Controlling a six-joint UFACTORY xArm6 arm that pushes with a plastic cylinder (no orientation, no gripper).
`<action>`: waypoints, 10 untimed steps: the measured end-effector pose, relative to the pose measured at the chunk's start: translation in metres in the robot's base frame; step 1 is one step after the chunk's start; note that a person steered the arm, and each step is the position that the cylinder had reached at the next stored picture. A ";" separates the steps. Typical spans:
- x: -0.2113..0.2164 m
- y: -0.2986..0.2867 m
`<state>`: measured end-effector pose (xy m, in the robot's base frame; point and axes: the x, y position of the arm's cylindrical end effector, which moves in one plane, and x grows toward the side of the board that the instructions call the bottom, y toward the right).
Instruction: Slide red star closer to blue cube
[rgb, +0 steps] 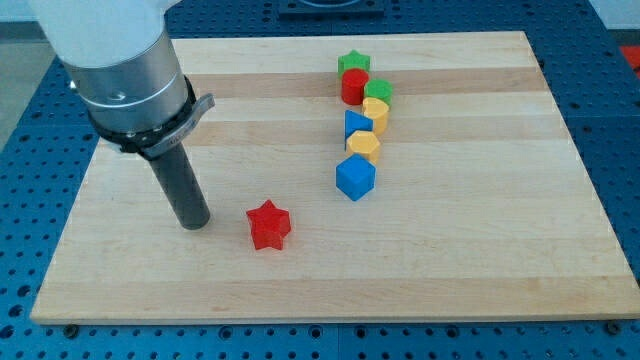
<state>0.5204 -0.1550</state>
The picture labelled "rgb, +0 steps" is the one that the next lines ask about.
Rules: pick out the black flange clamp ring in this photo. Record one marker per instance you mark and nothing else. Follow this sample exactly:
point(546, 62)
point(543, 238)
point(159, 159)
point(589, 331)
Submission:
point(151, 144)

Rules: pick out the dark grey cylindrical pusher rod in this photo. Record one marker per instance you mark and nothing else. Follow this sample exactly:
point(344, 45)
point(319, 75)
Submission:
point(174, 172)

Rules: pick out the red star block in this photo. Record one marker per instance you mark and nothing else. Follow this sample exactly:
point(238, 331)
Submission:
point(269, 226)

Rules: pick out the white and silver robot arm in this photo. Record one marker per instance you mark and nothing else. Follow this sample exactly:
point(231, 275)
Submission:
point(123, 66)

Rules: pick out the blue cube block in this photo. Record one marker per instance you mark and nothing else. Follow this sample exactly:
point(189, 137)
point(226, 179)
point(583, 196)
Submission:
point(355, 176)

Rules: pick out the green star block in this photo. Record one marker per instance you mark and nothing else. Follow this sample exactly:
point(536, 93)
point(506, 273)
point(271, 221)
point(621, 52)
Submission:
point(353, 60)

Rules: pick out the blue triangle block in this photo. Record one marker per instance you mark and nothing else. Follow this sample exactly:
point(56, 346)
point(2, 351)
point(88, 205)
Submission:
point(354, 121)

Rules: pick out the yellow hexagon block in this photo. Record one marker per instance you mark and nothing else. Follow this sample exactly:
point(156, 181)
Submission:
point(365, 144)

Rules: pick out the red cylinder block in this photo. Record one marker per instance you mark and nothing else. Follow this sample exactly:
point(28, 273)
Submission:
point(353, 82)

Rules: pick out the yellow heart block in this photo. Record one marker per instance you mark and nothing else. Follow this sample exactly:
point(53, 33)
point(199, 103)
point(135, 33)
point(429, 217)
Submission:
point(378, 111)

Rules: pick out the light wooden board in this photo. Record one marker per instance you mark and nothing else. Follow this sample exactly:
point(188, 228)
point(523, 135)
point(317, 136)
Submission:
point(482, 208)

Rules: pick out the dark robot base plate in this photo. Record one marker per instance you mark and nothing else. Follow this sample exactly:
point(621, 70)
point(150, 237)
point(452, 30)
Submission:
point(290, 9)

